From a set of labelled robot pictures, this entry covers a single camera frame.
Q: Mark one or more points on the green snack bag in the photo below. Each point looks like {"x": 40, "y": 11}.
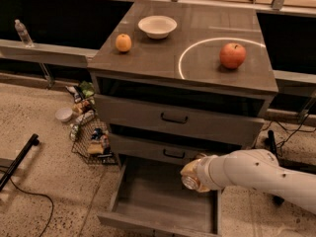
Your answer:
{"x": 87, "y": 89}

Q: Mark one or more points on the red apple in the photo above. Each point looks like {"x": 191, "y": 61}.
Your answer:
{"x": 232, "y": 55}

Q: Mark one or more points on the top grey drawer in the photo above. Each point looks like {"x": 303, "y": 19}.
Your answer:
{"x": 178, "y": 121}

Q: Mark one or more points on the grey side shelf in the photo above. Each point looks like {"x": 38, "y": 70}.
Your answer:
{"x": 47, "y": 53}

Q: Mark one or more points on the black wire basket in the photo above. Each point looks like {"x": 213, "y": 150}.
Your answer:
{"x": 92, "y": 152}

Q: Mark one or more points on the orange fruit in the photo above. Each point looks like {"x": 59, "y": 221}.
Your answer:
{"x": 123, "y": 43}

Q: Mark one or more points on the middle grey drawer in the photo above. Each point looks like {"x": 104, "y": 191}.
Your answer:
{"x": 180, "y": 154}

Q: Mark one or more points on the small white cup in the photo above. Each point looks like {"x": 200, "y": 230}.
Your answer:
{"x": 64, "y": 114}

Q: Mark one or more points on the white bowl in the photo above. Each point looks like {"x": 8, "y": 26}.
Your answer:
{"x": 157, "y": 27}

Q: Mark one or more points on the open bottom grey drawer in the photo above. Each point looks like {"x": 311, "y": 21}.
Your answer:
{"x": 150, "y": 199}

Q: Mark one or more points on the grey drawer cabinet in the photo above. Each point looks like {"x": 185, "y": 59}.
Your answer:
{"x": 184, "y": 69}

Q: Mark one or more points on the black bar left floor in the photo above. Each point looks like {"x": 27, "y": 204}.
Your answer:
{"x": 8, "y": 167}

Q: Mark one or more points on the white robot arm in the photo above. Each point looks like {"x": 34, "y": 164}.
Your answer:
{"x": 258, "y": 169}

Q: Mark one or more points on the clear water bottle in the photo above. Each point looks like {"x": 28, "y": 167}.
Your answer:
{"x": 23, "y": 34}

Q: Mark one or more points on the blue packaged item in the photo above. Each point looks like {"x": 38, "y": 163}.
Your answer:
{"x": 97, "y": 134}

